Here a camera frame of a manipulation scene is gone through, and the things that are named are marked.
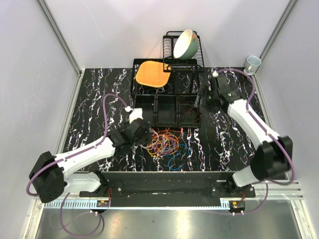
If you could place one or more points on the black wire dish rack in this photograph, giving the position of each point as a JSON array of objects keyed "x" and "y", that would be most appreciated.
[{"x": 194, "y": 64}]

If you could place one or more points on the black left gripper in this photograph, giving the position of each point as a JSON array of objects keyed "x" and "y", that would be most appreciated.
[{"x": 146, "y": 138}]

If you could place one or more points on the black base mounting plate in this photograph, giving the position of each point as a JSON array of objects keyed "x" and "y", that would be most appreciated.
[{"x": 168, "y": 189}]

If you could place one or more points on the black flat drip tray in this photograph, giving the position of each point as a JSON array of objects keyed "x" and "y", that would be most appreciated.
[{"x": 178, "y": 83}]

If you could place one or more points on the black three-compartment tray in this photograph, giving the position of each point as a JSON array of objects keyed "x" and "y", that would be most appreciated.
[{"x": 165, "y": 110}]

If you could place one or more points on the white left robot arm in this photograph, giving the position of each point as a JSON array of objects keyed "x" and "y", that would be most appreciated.
[{"x": 51, "y": 176}]

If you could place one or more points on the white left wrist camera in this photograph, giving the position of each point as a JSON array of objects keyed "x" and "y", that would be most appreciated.
[{"x": 137, "y": 113}]

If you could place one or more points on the green ceramic bowl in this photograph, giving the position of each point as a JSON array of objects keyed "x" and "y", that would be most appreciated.
[{"x": 186, "y": 45}]

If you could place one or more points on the white mug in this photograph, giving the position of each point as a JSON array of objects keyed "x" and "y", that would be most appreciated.
[{"x": 252, "y": 64}]

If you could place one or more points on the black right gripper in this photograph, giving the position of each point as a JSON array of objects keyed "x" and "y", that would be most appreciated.
[{"x": 205, "y": 91}]

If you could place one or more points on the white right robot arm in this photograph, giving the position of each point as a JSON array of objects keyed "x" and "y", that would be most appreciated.
[{"x": 273, "y": 153}]

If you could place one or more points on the orange woven mat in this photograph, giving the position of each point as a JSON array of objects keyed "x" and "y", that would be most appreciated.
[{"x": 152, "y": 74}]

